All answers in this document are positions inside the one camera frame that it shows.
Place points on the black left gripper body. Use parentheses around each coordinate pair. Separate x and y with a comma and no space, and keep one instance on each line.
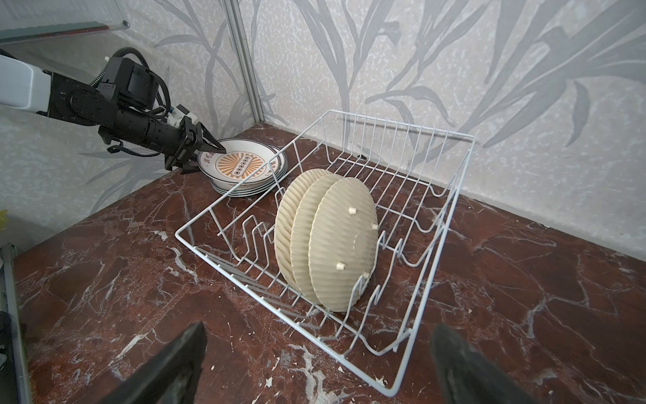
(142,130)

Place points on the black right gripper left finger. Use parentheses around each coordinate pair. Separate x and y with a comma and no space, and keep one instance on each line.
(171,376)

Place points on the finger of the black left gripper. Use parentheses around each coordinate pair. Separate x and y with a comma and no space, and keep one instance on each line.
(206,142)
(187,164)

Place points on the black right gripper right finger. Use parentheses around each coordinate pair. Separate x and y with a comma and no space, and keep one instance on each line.
(466,376)

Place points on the white plate with orange sunburst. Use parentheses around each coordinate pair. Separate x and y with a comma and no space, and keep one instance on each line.
(270,176)

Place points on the white plate with red characters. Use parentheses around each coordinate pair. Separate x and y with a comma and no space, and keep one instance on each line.
(249,193)

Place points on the beige patterned plate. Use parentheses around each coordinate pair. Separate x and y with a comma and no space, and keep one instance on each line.
(285,220)
(343,244)
(301,233)

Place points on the white wire dish rack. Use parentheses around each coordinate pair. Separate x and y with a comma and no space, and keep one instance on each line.
(414,174)

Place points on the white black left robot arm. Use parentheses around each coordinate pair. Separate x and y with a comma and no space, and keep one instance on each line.
(127,102)

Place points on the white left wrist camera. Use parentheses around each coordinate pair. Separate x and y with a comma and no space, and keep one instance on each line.
(178,113)

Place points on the clear plastic wall shelf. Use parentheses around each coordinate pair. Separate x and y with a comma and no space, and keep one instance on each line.
(26,20)

